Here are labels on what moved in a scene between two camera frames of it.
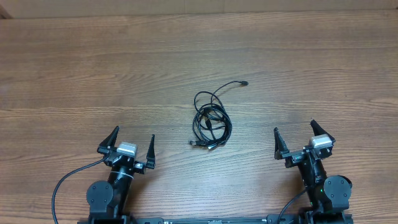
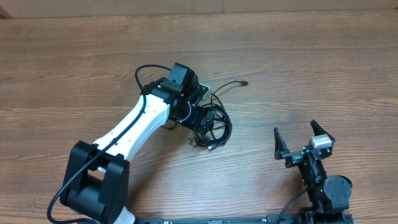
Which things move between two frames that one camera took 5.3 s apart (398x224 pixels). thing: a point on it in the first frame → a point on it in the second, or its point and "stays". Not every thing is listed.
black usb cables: [211, 124] stays
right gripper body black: [295, 157] stays
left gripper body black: [137, 167] → [194, 120]
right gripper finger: [319, 130] stays
